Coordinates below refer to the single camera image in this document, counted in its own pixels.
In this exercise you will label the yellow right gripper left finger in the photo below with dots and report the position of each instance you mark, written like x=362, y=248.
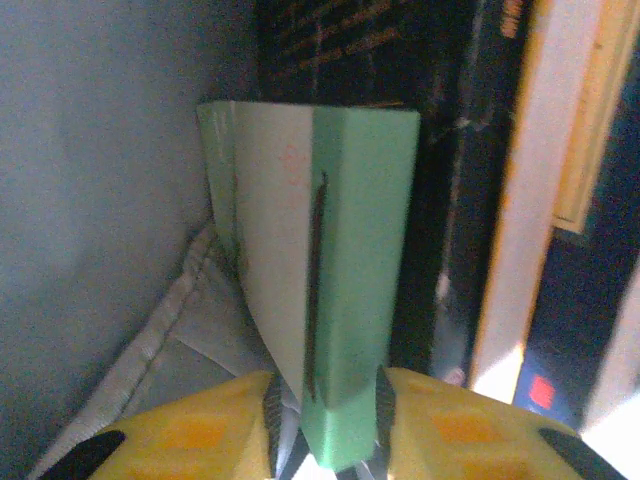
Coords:
x=190, y=435

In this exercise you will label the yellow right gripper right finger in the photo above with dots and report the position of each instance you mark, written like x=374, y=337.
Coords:
x=475, y=435

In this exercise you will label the light green notebook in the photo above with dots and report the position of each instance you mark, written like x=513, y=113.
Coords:
x=360, y=250

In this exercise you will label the black book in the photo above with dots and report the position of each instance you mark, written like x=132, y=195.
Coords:
x=350, y=60

